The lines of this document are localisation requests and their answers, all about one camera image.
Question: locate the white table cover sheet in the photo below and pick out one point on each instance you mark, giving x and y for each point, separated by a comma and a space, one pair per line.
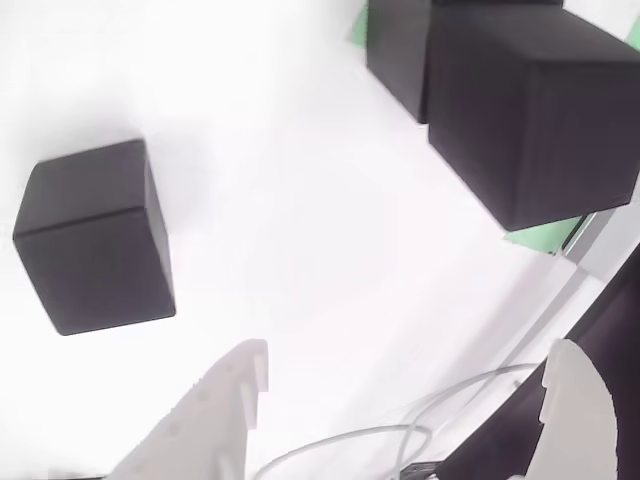
300, 200

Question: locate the green tape strip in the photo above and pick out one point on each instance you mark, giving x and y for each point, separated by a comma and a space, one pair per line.
540, 237

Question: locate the black cube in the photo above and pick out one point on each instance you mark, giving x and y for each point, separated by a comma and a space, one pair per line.
95, 240
395, 50
525, 125

